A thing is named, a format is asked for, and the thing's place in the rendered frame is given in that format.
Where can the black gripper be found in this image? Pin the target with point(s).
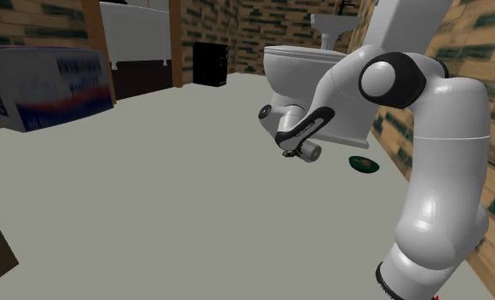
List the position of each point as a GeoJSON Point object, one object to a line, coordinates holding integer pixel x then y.
{"type": "Point", "coordinates": [290, 153]}

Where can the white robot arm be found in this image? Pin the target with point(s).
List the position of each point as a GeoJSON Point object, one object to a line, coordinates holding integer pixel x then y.
{"type": "Point", "coordinates": [446, 174]}

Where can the green round disc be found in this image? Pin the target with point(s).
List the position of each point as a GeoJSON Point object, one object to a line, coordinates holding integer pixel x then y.
{"type": "Point", "coordinates": [363, 164]}

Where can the white toilet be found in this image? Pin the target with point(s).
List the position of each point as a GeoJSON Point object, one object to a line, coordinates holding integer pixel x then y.
{"type": "Point", "coordinates": [297, 70]}

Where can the black bin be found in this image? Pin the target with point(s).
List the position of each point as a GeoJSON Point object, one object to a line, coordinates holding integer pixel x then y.
{"type": "Point", "coordinates": [209, 64]}

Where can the white bathtub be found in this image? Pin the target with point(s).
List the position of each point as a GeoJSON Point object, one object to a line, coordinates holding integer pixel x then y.
{"type": "Point", "coordinates": [135, 33]}

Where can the white and blue box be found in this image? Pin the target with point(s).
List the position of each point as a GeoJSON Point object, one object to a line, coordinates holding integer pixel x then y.
{"type": "Point", "coordinates": [43, 87]}

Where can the white pedestal sink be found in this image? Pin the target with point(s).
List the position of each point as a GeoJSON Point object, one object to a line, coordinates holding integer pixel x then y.
{"type": "Point", "coordinates": [334, 23]}

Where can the brown wooden door frame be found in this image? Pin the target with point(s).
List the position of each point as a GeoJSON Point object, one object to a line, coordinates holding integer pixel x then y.
{"type": "Point", "coordinates": [175, 41]}

